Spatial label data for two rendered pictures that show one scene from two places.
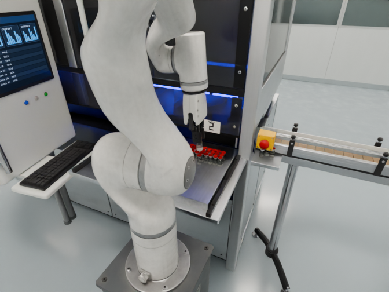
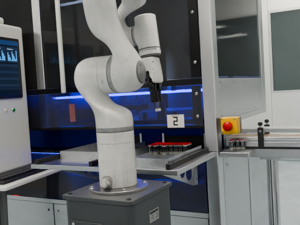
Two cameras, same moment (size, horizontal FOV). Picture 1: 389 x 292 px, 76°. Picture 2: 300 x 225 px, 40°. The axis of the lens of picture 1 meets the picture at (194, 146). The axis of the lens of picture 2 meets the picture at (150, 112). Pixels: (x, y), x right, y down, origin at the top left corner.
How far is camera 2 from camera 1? 92 cm
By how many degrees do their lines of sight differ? 29
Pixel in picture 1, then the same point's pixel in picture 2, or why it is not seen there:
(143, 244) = (106, 140)
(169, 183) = (127, 68)
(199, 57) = (152, 28)
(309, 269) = not seen: outside the picture
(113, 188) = (88, 89)
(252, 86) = (207, 72)
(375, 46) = not seen: outside the picture
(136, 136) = (107, 35)
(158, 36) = (122, 10)
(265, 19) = (208, 16)
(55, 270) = not seen: outside the picture
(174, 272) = (133, 186)
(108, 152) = (87, 62)
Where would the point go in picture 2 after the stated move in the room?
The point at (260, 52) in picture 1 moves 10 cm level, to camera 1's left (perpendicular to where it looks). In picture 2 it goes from (208, 42) to (185, 43)
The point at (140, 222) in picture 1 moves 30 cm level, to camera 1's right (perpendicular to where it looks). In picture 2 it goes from (106, 115) to (205, 110)
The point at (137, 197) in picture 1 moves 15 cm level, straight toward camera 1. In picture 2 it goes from (104, 101) to (110, 102)
